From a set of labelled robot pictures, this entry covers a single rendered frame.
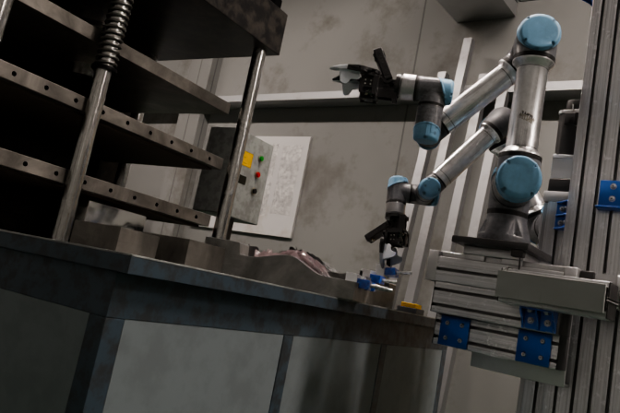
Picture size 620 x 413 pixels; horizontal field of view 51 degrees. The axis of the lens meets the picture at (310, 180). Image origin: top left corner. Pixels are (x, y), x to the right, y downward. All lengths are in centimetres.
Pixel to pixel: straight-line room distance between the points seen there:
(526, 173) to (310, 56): 417
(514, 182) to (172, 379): 99
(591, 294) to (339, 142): 380
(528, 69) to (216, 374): 116
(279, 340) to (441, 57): 360
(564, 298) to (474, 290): 30
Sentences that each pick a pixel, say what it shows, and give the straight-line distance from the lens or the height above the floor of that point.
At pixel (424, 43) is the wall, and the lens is 522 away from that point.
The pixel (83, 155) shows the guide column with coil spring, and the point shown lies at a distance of 225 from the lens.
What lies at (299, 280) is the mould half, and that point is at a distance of 197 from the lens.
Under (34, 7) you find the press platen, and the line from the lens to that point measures 226.
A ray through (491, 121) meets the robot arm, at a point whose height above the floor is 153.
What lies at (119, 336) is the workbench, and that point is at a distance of 137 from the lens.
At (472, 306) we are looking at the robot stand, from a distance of 191.
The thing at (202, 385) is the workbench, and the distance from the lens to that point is 160.
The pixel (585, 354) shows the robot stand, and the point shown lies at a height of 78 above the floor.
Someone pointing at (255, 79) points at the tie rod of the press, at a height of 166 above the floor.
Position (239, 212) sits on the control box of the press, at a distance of 301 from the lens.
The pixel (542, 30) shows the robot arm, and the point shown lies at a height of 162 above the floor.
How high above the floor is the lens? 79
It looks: 10 degrees up
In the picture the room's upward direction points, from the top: 11 degrees clockwise
